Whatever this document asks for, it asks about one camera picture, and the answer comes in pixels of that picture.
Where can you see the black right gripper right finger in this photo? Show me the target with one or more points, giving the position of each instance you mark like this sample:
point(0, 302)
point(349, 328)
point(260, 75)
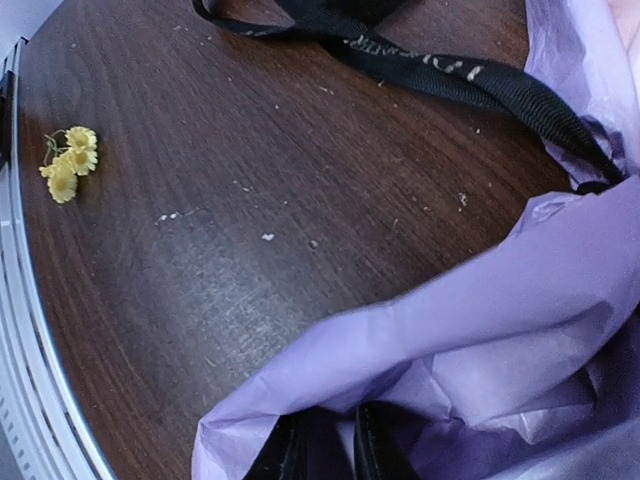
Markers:
point(377, 455)

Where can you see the fallen yellow flower sprig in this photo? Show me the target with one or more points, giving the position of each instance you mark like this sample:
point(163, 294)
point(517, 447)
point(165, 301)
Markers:
point(70, 154)

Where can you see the front aluminium rail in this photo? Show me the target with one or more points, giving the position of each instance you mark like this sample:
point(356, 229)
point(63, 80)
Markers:
point(43, 432)

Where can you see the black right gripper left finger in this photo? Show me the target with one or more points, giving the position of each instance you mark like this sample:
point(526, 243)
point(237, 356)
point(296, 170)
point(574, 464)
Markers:
point(304, 445)

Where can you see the black printed ribbon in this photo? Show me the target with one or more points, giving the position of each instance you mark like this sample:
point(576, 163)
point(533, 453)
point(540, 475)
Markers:
point(346, 30)

